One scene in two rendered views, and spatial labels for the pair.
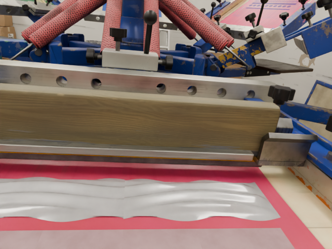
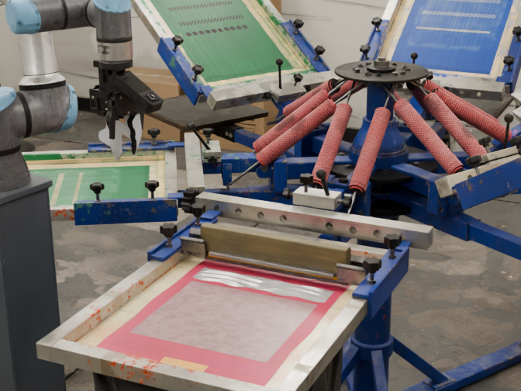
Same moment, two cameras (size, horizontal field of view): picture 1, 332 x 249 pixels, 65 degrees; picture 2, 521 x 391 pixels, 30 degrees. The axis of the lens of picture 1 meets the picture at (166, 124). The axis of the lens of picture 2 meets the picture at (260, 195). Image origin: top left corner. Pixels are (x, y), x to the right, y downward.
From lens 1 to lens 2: 215 cm
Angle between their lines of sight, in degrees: 32
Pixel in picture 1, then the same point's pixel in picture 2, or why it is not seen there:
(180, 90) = (343, 228)
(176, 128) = (294, 255)
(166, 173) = (291, 279)
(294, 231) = (322, 306)
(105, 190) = (254, 279)
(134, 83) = (308, 220)
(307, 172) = not seen: hidden behind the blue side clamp
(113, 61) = (301, 200)
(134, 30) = not seen: hidden behind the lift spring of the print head
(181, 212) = (280, 292)
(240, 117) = (326, 253)
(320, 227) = (337, 308)
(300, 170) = not seen: hidden behind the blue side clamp
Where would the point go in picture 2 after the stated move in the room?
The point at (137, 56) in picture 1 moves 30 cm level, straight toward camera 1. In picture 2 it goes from (318, 197) to (270, 235)
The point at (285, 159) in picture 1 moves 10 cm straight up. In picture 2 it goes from (352, 280) to (353, 242)
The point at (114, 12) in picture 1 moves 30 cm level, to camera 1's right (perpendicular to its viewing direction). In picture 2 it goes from (332, 136) to (424, 152)
